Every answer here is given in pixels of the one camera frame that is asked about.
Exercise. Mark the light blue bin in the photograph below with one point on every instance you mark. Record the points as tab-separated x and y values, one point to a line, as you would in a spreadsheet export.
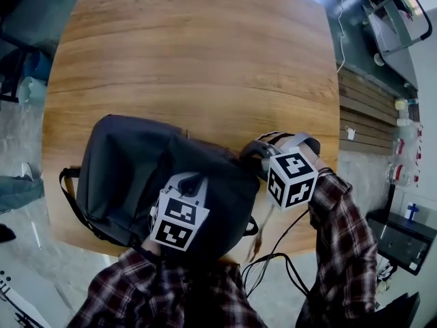
32	91

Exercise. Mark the yellow bottle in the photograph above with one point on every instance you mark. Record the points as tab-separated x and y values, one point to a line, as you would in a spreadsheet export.
401	104

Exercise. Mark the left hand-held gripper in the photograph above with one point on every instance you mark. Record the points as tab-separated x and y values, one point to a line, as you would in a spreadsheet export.
177	224

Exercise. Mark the grey platform cart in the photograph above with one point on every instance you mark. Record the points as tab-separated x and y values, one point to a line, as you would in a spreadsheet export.
396	39

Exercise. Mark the white paper tag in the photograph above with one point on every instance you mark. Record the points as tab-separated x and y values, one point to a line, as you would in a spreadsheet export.
350	132

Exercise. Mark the black metal frame table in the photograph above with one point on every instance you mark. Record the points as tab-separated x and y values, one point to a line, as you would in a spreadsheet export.
13	67

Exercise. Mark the black and white figure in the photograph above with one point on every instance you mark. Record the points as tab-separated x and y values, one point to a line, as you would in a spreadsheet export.
386	277

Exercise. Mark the person's left forearm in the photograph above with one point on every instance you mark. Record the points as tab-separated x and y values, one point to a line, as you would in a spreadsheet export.
112	292

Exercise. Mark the person's right hand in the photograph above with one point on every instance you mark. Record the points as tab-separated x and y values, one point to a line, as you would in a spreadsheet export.
309	145

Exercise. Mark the grey backpack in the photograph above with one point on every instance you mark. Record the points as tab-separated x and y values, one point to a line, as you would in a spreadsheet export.
119	169

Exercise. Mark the person's plaid shirt torso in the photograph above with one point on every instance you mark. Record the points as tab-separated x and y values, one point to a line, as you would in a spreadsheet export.
205	296

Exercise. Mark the clear water jug red cap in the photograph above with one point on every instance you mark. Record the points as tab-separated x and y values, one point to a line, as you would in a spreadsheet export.
406	156
401	175
406	137

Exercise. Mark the white bottle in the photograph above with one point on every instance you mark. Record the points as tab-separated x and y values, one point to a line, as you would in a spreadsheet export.
403	122

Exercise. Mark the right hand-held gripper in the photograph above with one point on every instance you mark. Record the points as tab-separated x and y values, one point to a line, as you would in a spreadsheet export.
293	179

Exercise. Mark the person's right forearm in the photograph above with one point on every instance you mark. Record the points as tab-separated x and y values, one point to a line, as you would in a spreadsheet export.
341	234

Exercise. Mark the wooden slatted pallet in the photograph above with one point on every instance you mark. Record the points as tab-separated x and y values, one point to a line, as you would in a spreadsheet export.
368	115

